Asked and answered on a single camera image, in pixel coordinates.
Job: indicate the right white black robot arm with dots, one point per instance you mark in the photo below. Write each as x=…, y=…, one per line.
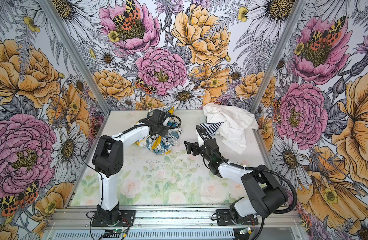
x=264, y=194

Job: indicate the colourful patterned cloth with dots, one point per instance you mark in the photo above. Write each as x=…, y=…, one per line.
x=162, y=145

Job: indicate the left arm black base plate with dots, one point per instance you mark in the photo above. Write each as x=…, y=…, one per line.
x=114, y=218

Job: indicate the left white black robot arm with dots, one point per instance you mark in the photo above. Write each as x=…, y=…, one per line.
x=108, y=160

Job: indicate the aluminium corner post left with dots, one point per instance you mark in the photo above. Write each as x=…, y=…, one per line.
x=71, y=47

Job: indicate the white slotted cable duct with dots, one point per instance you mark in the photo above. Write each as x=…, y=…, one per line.
x=146, y=234

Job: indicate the aluminium corner post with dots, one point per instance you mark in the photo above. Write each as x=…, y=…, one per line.
x=71, y=47
x=282, y=42

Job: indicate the black white striped cloth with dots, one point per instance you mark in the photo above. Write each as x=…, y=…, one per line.
x=209, y=129

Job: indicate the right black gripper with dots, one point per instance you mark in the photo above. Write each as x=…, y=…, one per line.
x=195, y=146

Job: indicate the aluminium front rail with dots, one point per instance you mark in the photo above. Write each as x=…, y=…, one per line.
x=147, y=217

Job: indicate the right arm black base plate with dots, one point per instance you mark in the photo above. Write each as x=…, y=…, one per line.
x=229, y=217

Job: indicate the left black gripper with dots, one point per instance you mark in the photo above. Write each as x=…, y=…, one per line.
x=164, y=131

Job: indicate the aluminium corner post right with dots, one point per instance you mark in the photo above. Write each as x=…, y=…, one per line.
x=282, y=42

